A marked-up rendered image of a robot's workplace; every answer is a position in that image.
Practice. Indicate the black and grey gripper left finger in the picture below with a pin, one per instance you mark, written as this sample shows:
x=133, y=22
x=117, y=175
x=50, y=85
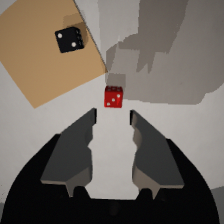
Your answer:
x=63, y=163

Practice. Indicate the black die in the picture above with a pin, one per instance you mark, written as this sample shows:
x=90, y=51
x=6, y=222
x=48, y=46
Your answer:
x=69, y=39

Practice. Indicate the tan flat mat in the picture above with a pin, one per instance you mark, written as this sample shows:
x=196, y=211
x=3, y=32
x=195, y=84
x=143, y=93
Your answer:
x=30, y=54

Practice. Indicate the red die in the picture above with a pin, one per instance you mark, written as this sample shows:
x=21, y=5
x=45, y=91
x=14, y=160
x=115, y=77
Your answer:
x=113, y=96

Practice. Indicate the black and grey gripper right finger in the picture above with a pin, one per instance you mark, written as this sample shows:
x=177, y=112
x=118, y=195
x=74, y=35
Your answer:
x=162, y=167

